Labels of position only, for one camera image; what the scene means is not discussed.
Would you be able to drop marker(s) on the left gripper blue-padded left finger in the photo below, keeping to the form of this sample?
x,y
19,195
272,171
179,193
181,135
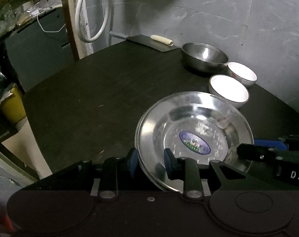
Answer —
x,y
116,172

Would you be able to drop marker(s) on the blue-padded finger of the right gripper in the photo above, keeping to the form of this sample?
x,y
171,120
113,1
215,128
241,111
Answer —
x,y
290,142
266,154

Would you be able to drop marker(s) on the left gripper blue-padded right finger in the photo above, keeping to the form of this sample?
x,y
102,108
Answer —
x,y
185,169

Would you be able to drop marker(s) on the steel plate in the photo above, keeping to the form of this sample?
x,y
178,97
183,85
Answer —
x,y
191,124

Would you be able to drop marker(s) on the white ceramic bowl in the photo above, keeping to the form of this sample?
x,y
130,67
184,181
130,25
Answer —
x,y
229,89
241,73

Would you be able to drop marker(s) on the deep steel bowl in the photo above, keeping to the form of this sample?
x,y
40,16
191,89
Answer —
x,y
204,57

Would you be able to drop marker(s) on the yellow bin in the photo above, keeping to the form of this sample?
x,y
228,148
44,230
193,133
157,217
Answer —
x,y
11,104

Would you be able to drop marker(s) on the cream rolled cloth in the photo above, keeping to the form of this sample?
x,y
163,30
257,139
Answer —
x,y
162,40

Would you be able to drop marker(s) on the cleaver knife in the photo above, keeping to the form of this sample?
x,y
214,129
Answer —
x,y
144,40

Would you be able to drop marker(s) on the dark grey cabinet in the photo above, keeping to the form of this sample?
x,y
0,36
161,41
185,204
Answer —
x,y
40,49

